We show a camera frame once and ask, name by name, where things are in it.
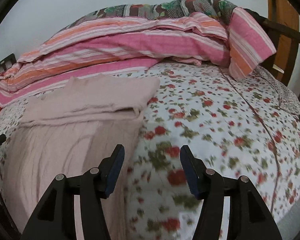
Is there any dark wooden footboard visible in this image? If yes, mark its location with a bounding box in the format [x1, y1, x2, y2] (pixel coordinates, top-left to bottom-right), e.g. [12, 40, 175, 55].
[246, 9, 300, 86]

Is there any pink striped quilt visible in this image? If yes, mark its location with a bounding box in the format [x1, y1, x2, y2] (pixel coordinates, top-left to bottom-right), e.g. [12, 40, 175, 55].
[0, 7, 276, 107]

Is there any pink knit sweater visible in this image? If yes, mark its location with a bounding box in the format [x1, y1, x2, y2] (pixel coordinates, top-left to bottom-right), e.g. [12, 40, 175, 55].
[3, 75, 160, 239]

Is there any floral patchwork blanket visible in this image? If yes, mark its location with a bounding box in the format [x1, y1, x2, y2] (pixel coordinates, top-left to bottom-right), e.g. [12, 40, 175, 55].
[63, 0, 237, 30]

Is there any brown wooden door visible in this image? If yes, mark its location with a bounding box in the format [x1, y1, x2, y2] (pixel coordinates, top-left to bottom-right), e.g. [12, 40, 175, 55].
[268, 0, 299, 78]

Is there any floral bed sheet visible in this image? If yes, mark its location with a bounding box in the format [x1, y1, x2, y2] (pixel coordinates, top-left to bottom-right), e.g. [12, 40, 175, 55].
[0, 62, 300, 239]

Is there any dark wooden headboard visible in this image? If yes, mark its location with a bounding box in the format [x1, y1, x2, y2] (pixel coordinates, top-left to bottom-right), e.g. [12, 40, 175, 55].
[0, 53, 17, 73]

